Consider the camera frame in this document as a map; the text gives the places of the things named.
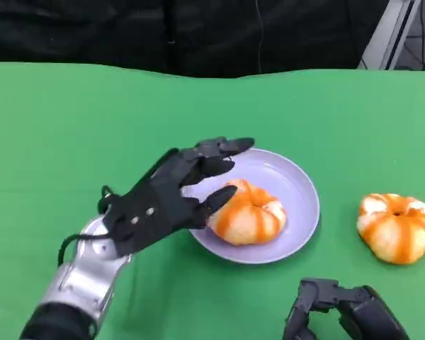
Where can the lilac plate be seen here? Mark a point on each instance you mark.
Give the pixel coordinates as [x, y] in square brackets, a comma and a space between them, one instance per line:
[294, 198]

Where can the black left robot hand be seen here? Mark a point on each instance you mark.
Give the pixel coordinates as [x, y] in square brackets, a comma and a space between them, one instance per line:
[152, 209]

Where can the green table cloth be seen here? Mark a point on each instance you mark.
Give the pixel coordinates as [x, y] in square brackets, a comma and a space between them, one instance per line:
[74, 124]

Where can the orange and white bread roll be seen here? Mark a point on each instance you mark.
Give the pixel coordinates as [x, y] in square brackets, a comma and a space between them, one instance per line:
[396, 230]
[248, 219]

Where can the aluminium frame profile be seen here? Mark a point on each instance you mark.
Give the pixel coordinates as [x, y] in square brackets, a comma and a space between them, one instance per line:
[393, 35]

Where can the black backdrop curtain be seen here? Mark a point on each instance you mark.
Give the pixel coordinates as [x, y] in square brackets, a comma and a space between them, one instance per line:
[127, 32]

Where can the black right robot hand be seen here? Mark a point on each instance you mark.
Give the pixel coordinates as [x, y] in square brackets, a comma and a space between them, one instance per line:
[368, 311]

